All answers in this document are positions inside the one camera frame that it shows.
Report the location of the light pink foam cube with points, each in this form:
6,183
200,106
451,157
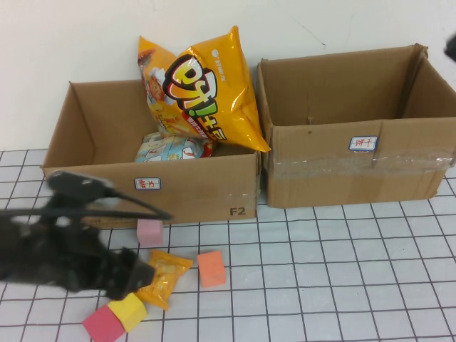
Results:
151,233

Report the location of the white label red handwriting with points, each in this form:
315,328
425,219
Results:
147,183
364,144

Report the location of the red foam cube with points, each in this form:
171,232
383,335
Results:
103,326

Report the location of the cardboard box with F2 print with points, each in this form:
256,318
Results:
199,185

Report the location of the cardboard box with clear tape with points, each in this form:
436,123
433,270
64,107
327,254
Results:
320,167

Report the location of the small orange biscuit packet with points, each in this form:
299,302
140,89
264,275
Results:
167,274

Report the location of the orange foam cube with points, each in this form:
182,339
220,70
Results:
211,269

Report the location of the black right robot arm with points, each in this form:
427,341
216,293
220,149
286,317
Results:
450,46

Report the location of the yellow foam cube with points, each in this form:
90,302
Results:
130,311

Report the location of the large yellow chips bag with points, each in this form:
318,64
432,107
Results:
213,96

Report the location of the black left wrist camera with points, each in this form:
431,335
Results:
75,183

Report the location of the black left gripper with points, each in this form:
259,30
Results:
78,260

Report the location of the light blue snack bag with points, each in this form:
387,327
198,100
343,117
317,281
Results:
167,149

